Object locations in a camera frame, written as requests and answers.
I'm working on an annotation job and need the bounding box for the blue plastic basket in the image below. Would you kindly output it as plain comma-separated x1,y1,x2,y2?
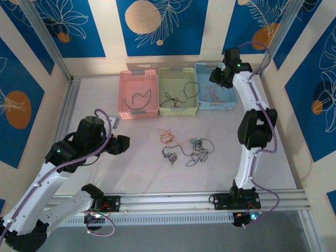
194,62,238,110

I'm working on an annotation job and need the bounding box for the green plastic basket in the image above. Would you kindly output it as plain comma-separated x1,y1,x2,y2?
157,67,199,117

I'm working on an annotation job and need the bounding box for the purple sleeved arm cable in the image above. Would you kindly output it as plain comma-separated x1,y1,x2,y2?
236,41,280,228
0,109,116,241

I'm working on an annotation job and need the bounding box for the orange cable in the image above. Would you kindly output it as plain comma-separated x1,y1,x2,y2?
204,83,222,102
156,128,191,145

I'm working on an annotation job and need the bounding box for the black controller board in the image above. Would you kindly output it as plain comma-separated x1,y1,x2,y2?
232,209,263,228
83,212,107,232

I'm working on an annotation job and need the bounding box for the aluminium frame leg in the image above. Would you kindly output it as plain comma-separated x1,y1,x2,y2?
299,207,320,252

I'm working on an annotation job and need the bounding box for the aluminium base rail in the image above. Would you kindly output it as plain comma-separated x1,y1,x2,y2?
25,190,313,220

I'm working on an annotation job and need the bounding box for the grey slotted cable duct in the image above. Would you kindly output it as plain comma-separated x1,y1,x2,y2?
61,213,234,227

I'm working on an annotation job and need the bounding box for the aluminium corner post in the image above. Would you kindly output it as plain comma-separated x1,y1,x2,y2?
257,0,307,76
19,0,75,82

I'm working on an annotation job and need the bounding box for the aluminium side rail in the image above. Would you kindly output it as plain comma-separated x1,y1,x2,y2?
51,77,82,148

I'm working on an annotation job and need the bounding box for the blue floral wall panel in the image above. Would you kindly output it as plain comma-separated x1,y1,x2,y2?
115,0,209,57
33,0,107,59
272,0,323,71
221,0,288,56
0,0,55,76
0,36,46,169
285,15,336,163

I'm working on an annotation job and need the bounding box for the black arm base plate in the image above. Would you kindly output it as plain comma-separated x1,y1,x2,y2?
90,195,121,213
209,193,262,211

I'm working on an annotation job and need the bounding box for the pink plastic basket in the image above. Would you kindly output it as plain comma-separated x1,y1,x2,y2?
118,69,160,121

